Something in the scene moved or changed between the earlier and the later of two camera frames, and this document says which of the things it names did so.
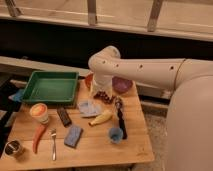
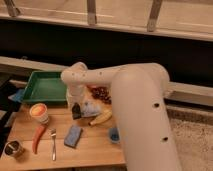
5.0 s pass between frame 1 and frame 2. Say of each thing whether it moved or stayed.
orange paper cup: stayed
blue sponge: stayed
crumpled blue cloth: stayed
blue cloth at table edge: stayed
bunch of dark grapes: stayed
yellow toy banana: stayed
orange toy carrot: stayed
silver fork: stayed
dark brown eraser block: moved
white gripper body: moved
